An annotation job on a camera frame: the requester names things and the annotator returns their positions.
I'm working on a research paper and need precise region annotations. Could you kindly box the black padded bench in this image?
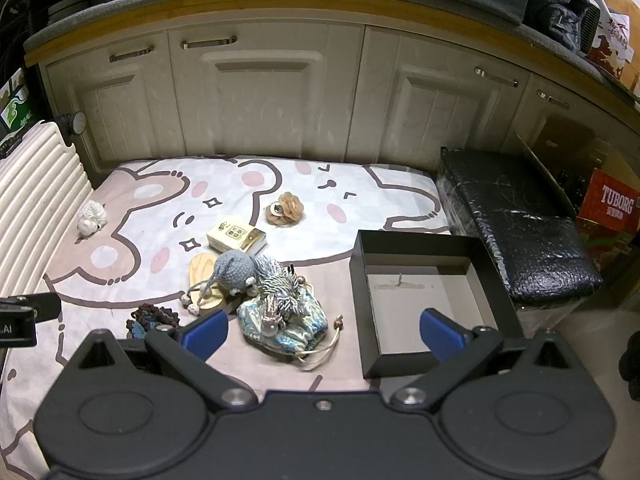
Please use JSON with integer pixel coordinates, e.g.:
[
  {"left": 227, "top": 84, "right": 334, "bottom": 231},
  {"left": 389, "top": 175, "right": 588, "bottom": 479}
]
[{"left": 435, "top": 146, "right": 603, "bottom": 306}]

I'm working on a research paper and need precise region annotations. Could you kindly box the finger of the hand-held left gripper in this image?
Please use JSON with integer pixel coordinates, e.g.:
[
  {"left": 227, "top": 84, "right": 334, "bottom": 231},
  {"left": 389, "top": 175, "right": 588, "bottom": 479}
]
[{"left": 0, "top": 294, "right": 62, "bottom": 323}]

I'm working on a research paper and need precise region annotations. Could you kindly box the cream cabinet door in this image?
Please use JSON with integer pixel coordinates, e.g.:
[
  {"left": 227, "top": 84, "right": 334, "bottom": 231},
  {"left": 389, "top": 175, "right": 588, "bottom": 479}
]
[
  {"left": 357, "top": 27, "right": 531, "bottom": 171},
  {"left": 167, "top": 24, "right": 366, "bottom": 161},
  {"left": 510, "top": 72, "right": 601, "bottom": 161},
  {"left": 42, "top": 30, "right": 183, "bottom": 171}
]

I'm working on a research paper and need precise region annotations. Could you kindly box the red beer carton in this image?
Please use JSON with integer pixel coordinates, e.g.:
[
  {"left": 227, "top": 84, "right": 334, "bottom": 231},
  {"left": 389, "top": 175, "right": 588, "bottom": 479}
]
[{"left": 575, "top": 169, "right": 640, "bottom": 271}]

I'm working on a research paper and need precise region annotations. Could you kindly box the blue brocade drawstring pouch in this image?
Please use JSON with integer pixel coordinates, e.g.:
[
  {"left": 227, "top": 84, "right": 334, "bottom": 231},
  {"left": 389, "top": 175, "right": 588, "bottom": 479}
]
[{"left": 236, "top": 285, "right": 346, "bottom": 371}]

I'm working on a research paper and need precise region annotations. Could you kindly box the brown cardboard box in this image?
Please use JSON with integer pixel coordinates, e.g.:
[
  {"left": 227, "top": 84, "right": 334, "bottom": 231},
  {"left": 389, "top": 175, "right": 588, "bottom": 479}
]
[{"left": 515, "top": 110, "right": 640, "bottom": 221}]

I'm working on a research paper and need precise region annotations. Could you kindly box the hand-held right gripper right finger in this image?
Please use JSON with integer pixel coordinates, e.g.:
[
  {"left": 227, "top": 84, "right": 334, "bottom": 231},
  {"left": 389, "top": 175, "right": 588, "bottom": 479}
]
[{"left": 389, "top": 309, "right": 583, "bottom": 411}]

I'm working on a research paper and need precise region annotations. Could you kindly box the red white printed bag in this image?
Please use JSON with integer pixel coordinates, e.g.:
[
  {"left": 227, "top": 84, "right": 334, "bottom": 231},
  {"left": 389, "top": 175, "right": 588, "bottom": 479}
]
[{"left": 587, "top": 15, "right": 640, "bottom": 91}]

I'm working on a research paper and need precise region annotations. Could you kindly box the black cardboard box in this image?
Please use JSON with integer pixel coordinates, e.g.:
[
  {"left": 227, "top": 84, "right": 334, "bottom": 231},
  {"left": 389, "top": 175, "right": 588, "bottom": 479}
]
[{"left": 348, "top": 230, "right": 523, "bottom": 380}]

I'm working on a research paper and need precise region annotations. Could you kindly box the dark jacket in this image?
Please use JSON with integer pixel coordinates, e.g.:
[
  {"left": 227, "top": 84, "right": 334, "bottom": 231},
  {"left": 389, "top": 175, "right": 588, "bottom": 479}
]
[{"left": 522, "top": 0, "right": 601, "bottom": 53}]

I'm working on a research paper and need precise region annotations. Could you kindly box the green white carton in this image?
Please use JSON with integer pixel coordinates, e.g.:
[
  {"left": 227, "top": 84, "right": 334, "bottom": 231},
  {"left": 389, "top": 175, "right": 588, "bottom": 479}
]
[{"left": 0, "top": 67, "right": 36, "bottom": 133}]

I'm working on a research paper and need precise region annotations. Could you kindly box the beige flower hair clip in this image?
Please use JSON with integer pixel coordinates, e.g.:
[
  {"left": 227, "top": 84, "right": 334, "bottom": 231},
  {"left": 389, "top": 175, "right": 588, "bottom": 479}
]
[{"left": 265, "top": 191, "right": 307, "bottom": 226}]

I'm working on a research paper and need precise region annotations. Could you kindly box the light wooden piece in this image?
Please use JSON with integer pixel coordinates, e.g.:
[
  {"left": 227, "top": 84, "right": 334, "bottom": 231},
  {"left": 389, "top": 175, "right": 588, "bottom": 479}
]
[{"left": 187, "top": 252, "right": 241, "bottom": 313}]

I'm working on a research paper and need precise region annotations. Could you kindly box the grey striped tassel toy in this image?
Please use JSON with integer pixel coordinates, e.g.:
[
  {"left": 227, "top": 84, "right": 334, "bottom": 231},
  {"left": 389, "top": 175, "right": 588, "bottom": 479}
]
[{"left": 252, "top": 254, "right": 308, "bottom": 311}]

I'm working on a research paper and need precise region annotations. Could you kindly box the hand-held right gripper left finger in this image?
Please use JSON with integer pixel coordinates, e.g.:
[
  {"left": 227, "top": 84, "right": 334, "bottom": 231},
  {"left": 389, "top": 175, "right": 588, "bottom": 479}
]
[{"left": 67, "top": 309, "right": 258, "bottom": 411}]

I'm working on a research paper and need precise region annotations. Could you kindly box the printed cartoon blanket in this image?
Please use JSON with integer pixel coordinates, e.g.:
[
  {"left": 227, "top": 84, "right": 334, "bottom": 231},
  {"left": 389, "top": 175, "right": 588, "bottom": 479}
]
[{"left": 0, "top": 157, "right": 453, "bottom": 466}]

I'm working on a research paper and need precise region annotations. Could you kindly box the yellow tissue pack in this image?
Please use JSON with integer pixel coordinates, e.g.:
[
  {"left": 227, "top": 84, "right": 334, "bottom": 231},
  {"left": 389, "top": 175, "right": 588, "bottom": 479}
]
[{"left": 206, "top": 215, "right": 267, "bottom": 257}]

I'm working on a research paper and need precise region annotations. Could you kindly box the grey crocheted mouse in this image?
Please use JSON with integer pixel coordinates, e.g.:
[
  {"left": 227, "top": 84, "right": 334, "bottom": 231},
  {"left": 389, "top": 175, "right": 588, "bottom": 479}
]
[{"left": 182, "top": 250, "right": 258, "bottom": 316}]

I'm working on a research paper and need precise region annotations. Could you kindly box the metal cabinet handle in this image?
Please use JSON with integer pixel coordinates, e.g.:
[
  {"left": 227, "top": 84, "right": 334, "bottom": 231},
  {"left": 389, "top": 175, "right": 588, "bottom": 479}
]
[
  {"left": 109, "top": 46, "right": 156, "bottom": 63},
  {"left": 536, "top": 89, "right": 571, "bottom": 110},
  {"left": 474, "top": 66, "right": 520, "bottom": 86},
  {"left": 180, "top": 36, "right": 238, "bottom": 51}
]

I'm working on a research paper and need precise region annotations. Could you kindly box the cream ribbed suitcase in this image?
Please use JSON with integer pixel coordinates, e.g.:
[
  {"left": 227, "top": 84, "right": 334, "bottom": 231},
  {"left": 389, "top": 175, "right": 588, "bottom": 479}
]
[{"left": 0, "top": 112, "right": 93, "bottom": 301}]

